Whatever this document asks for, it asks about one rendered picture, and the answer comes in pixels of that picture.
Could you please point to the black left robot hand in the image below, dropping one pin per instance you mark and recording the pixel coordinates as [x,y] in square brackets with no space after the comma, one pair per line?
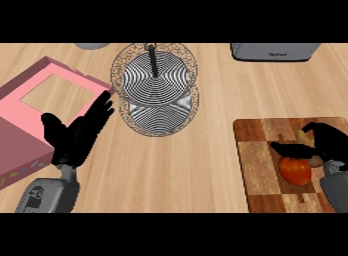
[78,133]

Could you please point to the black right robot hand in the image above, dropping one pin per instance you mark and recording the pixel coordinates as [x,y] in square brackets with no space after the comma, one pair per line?
[336,145]

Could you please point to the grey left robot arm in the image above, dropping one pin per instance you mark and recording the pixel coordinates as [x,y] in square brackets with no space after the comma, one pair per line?
[52,195]

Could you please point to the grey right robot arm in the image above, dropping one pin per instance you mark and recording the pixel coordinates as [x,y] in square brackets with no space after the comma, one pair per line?
[341,190]

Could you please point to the yellow-green pear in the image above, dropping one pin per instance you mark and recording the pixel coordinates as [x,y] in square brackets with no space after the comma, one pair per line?
[304,136]

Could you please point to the wooden checkered cutting board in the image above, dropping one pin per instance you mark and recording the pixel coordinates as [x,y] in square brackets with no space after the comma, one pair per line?
[260,160]

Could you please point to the orange red fruit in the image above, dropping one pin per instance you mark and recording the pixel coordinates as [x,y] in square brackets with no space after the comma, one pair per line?
[295,170]

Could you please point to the pink open box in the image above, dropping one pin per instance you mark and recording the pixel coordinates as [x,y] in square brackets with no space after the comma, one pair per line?
[19,133]

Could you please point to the grey round object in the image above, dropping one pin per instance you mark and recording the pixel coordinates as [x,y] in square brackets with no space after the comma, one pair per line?
[90,45]

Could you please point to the grey toaster appliance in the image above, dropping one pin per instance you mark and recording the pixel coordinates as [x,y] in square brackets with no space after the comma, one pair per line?
[274,51]

